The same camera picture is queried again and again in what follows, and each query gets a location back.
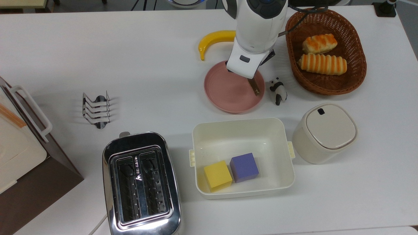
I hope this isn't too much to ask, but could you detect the black white panda figure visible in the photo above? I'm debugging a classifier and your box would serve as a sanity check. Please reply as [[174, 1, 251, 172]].
[[269, 77, 288, 106]]

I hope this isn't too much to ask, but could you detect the black camera stand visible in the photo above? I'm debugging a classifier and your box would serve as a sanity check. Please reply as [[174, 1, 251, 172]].
[[372, 0, 397, 18]]

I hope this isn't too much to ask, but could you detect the silver metal toast rack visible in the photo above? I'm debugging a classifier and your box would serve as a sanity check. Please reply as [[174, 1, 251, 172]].
[[82, 90, 111, 129]]

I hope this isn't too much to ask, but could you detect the white round lid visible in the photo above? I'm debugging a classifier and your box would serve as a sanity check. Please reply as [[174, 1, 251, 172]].
[[292, 103, 358, 165]]

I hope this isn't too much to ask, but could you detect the cream plastic cabinet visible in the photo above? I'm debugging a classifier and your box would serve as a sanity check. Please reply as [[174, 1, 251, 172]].
[[0, 83, 53, 195]]

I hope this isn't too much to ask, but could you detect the yellow banana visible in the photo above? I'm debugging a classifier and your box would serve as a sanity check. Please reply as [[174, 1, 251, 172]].
[[198, 30, 236, 61]]

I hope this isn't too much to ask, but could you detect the white toaster power cord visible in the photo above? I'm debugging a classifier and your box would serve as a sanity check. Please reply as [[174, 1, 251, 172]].
[[88, 214, 108, 235]]

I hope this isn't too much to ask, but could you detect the yellow cube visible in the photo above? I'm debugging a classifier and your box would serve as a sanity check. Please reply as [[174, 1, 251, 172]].
[[204, 160, 233, 193]]

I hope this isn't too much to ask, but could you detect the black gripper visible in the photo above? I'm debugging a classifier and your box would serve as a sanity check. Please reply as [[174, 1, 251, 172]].
[[260, 49, 276, 66]]

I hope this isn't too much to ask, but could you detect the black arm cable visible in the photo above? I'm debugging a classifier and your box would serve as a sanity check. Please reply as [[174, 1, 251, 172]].
[[278, 4, 329, 37]]

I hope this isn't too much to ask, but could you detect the purple cube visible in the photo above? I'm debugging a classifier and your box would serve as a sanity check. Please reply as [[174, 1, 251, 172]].
[[230, 152, 260, 183]]

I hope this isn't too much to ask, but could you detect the short orange glazed bun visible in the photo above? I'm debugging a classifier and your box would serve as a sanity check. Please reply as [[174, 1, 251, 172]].
[[302, 34, 338, 55]]

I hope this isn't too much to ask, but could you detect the pink plate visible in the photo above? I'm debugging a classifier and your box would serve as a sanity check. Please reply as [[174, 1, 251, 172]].
[[204, 60, 265, 114]]

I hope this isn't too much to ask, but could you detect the long orange striped bun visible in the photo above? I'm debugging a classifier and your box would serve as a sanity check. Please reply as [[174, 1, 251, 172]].
[[297, 54, 347, 76]]

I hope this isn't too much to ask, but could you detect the brown wicker basket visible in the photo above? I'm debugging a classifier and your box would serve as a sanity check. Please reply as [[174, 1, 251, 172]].
[[285, 8, 367, 96]]

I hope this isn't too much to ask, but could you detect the white plastic container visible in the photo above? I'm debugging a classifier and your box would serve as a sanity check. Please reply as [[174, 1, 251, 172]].
[[189, 117, 296, 200]]

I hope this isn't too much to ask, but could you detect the cream chrome toaster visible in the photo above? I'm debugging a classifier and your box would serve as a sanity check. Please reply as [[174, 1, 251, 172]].
[[102, 131, 182, 235]]

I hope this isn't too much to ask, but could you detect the dark brown wooden box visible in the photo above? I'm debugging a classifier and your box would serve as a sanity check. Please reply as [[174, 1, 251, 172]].
[[0, 77, 84, 235]]

